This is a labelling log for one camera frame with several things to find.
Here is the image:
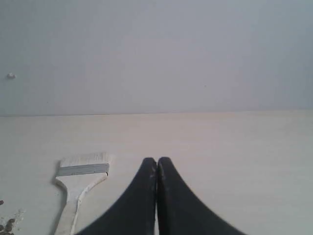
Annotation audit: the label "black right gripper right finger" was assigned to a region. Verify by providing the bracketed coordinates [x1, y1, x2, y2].
[157, 157, 243, 235]

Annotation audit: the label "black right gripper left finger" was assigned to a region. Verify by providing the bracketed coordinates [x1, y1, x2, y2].
[78, 158, 157, 235]

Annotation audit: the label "white wooden paint brush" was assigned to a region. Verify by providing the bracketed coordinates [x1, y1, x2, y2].
[55, 152, 112, 235]

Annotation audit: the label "brown beans and white grains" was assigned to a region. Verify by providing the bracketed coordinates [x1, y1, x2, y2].
[0, 198, 25, 235]

